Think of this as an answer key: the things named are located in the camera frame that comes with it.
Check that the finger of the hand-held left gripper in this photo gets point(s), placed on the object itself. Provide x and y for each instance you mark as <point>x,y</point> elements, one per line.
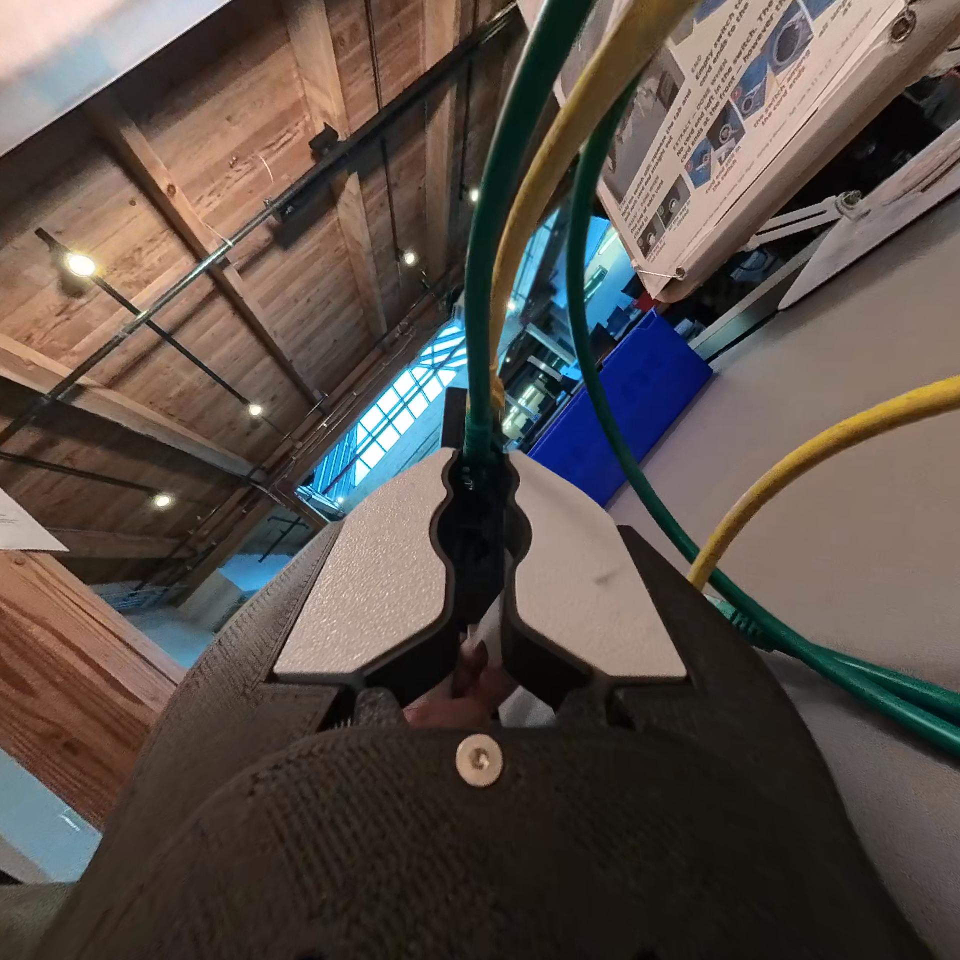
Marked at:
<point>489,634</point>

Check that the person's left hand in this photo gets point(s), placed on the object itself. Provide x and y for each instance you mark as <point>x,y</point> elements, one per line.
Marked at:
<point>465,697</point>

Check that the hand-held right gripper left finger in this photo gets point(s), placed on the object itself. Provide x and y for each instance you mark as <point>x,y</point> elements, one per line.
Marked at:
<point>375,585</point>

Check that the blue plastic bin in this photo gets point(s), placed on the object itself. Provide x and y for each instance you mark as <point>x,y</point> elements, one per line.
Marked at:
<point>630,405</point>

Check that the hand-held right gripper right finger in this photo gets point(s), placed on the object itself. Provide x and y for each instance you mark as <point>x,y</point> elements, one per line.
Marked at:
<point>592,592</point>

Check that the black network switch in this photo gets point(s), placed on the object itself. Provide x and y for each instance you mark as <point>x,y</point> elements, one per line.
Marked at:
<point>472,555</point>

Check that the white clipboard stand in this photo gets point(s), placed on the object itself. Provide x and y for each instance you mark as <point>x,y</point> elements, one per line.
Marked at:
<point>885,240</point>

